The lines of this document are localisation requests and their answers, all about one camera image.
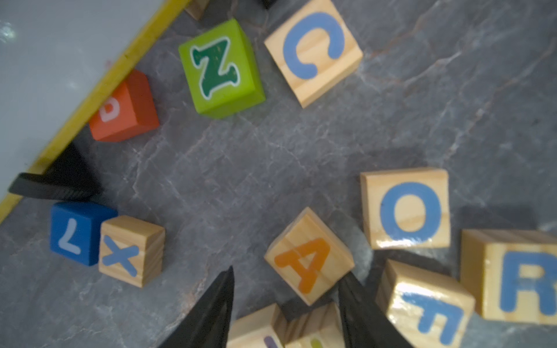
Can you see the green block letter N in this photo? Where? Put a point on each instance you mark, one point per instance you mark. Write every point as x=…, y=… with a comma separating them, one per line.
x=222, y=71

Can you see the whiteboard with red PEAR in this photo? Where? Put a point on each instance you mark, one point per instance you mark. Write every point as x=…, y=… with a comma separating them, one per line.
x=60, y=60

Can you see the wooden block orange A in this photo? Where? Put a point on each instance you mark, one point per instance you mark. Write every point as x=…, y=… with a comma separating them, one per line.
x=309, y=256

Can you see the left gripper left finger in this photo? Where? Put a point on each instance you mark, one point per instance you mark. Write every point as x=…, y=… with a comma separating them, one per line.
x=208, y=322

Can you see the blue block white seven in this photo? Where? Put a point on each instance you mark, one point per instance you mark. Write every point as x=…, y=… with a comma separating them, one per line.
x=76, y=230

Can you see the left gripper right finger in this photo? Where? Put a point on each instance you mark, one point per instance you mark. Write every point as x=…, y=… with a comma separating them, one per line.
x=363, y=322

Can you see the wooden block green plus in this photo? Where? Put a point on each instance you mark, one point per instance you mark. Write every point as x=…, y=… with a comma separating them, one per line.
x=321, y=327

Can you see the wooden block blue O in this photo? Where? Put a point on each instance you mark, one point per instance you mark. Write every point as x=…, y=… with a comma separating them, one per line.
x=406, y=208

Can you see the wooden block blue E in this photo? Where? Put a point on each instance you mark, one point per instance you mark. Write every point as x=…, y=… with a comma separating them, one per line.
x=428, y=309

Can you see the wooden block blue C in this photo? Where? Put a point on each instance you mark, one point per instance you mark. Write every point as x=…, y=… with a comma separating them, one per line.
x=314, y=50

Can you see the left whiteboard foot black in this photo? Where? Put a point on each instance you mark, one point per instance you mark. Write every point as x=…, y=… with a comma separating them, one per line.
x=69, y=178

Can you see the wooden block pink H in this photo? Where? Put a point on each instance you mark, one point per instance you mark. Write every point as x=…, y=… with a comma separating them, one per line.
x=196, y=8

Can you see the right whiteboard foot black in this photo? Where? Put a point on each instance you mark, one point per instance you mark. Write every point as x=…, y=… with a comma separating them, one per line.
x=267, y=4

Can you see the wooden block blue X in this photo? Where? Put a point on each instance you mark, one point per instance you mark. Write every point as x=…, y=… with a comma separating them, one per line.
x=131, y=250

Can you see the wooden block purple seven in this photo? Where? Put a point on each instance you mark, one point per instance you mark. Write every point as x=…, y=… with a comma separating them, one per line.
x=263, y=328

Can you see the whiteboard foot black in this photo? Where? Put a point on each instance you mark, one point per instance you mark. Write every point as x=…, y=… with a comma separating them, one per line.
x=267, y=4
x=69, y=178

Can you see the red block white letter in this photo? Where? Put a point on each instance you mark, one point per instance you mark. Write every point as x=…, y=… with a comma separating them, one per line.
x=129, y=112

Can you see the wooden block blue R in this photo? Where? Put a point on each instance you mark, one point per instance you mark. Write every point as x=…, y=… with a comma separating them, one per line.
x=511, y=274

